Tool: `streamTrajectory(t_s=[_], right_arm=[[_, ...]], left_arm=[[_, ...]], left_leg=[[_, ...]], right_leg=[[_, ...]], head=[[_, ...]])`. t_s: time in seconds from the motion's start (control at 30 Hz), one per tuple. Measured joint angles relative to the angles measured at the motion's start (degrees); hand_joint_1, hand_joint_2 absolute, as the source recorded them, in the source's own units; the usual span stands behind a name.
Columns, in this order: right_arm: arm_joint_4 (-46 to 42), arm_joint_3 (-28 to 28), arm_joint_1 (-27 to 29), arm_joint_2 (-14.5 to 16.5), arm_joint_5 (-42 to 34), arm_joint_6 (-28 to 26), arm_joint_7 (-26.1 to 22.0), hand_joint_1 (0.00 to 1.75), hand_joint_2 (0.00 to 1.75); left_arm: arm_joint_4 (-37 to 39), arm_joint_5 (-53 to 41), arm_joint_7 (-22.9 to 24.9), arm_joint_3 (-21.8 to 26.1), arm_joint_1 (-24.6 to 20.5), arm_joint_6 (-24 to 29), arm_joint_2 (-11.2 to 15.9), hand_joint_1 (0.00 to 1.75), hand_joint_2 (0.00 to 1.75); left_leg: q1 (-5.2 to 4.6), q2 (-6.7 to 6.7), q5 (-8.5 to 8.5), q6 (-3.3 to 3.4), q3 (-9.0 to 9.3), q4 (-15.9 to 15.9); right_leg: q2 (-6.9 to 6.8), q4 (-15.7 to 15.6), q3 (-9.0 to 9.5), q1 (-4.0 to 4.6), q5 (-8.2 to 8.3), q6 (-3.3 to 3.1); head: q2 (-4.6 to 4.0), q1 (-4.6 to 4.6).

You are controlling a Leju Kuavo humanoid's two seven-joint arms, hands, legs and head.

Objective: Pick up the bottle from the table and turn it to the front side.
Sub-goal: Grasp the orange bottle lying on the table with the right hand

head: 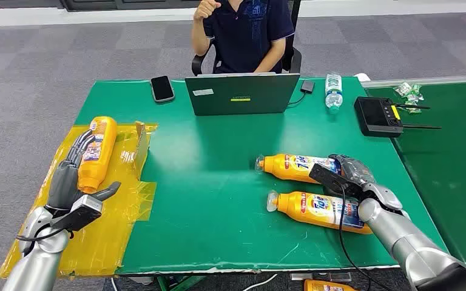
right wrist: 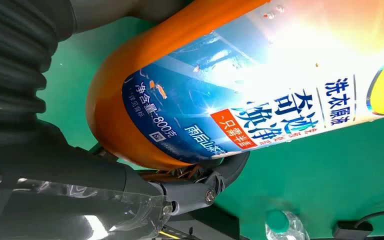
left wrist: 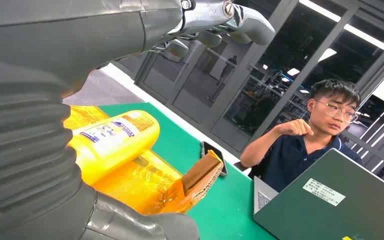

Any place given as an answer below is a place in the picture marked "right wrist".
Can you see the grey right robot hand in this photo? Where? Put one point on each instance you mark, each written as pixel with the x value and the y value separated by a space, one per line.
pixel 62 172

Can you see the clear water bottle green cap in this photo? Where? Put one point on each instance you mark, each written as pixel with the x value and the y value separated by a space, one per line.
pixel 278 222

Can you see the small black adapter hub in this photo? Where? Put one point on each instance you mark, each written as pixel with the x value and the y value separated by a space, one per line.
pixel 351 231

